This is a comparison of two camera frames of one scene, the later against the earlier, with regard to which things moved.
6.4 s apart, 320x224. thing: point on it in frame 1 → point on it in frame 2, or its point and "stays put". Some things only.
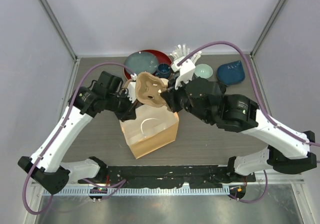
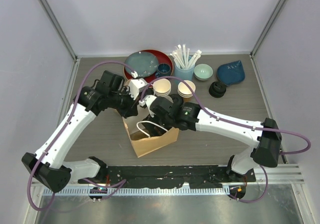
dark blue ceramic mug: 163,71 stays put
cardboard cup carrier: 148,89 → 138,135
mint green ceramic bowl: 203,70 stays put
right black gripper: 170,95 → 153,118
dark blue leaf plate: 230,73 stays put
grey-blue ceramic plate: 142,61 stays put
